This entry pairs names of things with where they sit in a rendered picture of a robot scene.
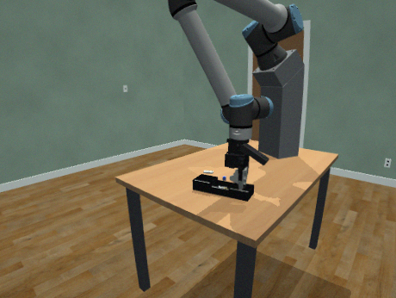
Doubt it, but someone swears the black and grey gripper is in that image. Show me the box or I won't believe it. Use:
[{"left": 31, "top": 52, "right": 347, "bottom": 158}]
[{"left": 225, "top": 138, "right": 250, "bottom": 190}]

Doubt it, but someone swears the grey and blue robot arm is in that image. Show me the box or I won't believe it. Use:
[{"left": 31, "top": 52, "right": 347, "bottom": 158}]
[{"left": 168, "top": 0, "right": 303, "bottom": 165}]

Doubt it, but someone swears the black rack of three labelled bins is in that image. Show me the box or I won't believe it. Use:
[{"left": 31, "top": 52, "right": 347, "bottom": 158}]
[{"left": 193, "top": 174, "right": 253, "bottom": 202}]

